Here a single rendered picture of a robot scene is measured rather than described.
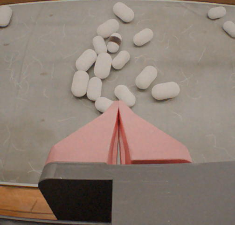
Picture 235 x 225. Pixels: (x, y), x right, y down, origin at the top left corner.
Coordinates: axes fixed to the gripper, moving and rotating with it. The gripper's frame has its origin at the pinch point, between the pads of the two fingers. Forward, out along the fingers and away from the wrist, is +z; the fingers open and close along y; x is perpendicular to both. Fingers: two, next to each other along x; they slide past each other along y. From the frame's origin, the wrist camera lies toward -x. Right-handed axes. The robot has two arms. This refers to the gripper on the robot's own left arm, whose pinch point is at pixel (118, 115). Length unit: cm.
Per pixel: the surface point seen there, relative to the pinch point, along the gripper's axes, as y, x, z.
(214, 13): -15.7, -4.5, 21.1
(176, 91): -7.6, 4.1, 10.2
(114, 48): 0.5, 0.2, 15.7
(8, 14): 18.4, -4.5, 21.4
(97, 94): 2.7, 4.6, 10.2
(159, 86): -5.4, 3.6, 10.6
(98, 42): 2.9, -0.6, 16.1
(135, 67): -2.6, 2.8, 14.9
